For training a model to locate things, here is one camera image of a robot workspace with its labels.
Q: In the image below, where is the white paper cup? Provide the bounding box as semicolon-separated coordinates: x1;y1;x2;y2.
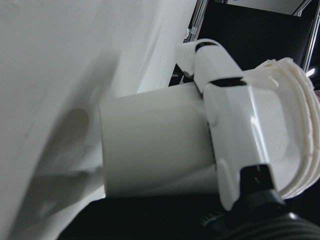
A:
99;57;320;200

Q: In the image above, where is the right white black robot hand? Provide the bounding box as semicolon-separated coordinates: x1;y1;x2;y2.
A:
57;38;320;240

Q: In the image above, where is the aluminium frame post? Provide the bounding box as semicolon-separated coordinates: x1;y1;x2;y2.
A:
186;0;209;42

